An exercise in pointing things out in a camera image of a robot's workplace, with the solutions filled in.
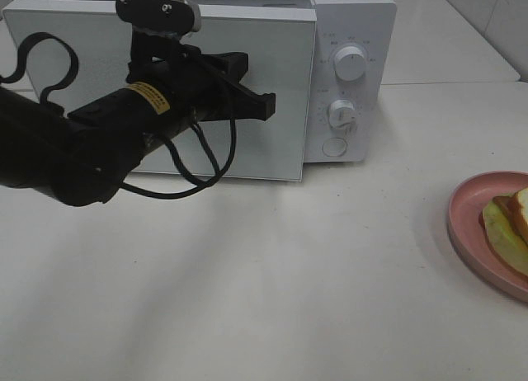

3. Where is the pink plastic plate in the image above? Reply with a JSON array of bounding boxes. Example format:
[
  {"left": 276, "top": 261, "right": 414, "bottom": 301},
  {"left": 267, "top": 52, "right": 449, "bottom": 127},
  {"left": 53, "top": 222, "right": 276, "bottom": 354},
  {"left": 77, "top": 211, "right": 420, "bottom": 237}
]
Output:
[{"left": 446, "top": 171, "right": 527, "bottom": 303}]

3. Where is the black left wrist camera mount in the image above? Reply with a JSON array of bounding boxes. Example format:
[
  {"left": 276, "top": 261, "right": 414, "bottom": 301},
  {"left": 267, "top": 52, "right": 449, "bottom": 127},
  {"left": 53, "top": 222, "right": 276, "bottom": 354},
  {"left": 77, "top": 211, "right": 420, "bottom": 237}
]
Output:
[{"left": 115, "top": 0, "right": 201, "bottom": 38}]

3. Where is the round white door button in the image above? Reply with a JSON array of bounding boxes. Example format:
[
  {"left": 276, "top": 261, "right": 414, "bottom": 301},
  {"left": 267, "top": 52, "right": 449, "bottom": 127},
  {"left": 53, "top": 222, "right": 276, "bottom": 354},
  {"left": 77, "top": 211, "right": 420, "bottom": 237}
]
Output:
[{"left": 322, "top": 138, "right": 347, "bottom": 158}]

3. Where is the white microwave knob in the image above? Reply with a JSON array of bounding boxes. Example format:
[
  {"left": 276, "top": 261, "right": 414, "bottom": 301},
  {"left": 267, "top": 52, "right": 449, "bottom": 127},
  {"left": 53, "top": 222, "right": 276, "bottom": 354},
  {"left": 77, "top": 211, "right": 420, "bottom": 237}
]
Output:
[
  {"left": 333, "top": 45, "right": 366, "bottom": 82},
  {"left": 328, "top": 100, "right": 356, "bottom": 130}
]

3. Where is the white microwave oven body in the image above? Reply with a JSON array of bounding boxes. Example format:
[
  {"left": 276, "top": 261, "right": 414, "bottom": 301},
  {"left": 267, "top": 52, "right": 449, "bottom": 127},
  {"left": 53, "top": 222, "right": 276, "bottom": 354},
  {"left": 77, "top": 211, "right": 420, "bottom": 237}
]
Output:
[{"left": 16, "top": 0, "right": 398, "bottom": 164}]

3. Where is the toy sandwich with lettuce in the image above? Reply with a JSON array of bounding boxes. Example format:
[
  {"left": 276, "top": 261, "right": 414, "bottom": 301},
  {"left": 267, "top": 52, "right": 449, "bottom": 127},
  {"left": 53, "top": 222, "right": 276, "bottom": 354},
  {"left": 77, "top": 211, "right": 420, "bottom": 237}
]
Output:
[{"left": 481, "top": 188, "right": 527, "bottom": 278}]

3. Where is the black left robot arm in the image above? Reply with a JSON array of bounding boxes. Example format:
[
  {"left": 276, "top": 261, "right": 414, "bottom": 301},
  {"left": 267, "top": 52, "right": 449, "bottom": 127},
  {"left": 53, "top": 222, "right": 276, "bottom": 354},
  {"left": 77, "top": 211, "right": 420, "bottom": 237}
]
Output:
[{"left": 1, "top": 30, "right": 276, "bottom": 207}]

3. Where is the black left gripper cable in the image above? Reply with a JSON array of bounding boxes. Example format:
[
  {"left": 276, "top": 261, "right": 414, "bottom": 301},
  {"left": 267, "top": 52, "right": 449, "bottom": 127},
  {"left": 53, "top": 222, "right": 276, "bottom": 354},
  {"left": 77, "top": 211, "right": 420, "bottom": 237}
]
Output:
[{"left": 0, "top": 32, "right": 238, "bottom": 200}]

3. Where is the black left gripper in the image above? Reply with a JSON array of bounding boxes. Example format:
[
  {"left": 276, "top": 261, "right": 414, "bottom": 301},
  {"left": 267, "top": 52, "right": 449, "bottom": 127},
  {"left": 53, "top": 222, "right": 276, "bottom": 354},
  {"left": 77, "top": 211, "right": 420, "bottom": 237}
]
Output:
[{"left": 125, "top": 29, "right": 276, "bottom": 128}]

